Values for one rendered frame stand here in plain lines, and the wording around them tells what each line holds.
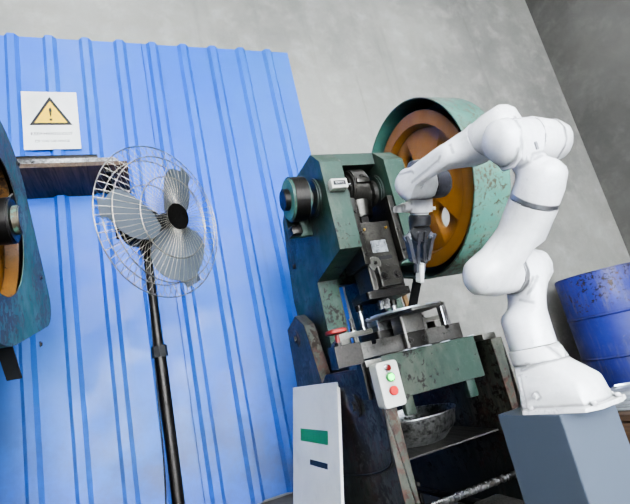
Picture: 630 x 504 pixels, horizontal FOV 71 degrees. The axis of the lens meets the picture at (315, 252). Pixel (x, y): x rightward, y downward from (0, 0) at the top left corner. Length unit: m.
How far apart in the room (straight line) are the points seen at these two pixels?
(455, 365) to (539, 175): 0.82
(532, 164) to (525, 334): 0.40
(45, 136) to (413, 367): 2.51
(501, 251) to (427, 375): 0.63
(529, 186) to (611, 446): 0.59
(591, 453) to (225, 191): 2.49
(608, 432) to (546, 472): 0.16
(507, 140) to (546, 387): 0.56
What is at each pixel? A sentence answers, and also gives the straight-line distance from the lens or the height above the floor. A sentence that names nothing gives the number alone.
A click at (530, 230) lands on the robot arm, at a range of 1.14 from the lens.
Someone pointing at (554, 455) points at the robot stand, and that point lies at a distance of 1.18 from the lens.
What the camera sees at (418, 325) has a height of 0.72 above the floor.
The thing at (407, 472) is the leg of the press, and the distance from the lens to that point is 1.51.
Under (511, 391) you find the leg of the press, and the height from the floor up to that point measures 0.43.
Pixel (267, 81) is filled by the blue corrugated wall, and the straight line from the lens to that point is 3.61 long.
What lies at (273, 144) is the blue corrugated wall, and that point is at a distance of 3.30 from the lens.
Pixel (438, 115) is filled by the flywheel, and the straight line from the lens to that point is 2.03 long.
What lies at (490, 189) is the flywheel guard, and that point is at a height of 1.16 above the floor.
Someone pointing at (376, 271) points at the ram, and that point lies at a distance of 1.75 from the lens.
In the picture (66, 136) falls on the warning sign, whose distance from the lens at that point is 3.17.
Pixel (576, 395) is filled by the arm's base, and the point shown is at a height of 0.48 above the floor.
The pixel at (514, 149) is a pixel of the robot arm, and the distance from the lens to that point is 1.11.
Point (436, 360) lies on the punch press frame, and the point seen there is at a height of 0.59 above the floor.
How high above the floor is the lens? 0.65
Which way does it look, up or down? 14 degrees up
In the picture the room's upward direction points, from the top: 13 degrees counter-clockwise
